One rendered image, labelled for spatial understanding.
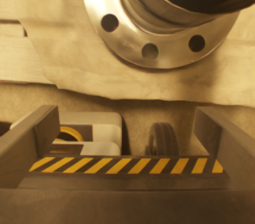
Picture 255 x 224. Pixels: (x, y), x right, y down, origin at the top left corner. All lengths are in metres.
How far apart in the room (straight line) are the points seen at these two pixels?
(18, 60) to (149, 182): 0.33
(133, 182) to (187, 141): 0.40
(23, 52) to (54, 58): 0.07
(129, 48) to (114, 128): 0.20
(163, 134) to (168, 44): 0.22
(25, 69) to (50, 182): 0.24
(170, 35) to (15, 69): 0.31
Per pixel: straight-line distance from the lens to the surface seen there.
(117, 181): 0.24
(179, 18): 0.17
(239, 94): 0.41
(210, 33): 0.33
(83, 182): 0.25
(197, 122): 0.16
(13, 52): 0.42
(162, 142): 0.43
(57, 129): 0.16
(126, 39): 0.30
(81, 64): 0.34
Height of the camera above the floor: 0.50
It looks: 73 degrees down
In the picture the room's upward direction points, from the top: 177 degrees clockwise
